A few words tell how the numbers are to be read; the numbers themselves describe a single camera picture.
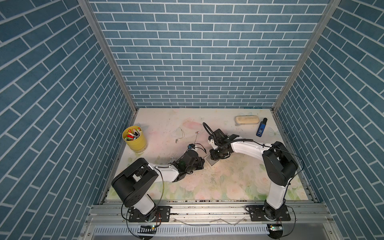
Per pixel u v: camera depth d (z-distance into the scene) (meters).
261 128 1.05
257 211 0.74
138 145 0.91
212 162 0.89
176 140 1.02
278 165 0.50
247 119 1.10
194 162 0.72
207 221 0.72
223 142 0.72
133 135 0.91
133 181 0.46
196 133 1.05
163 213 0.73
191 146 0.82
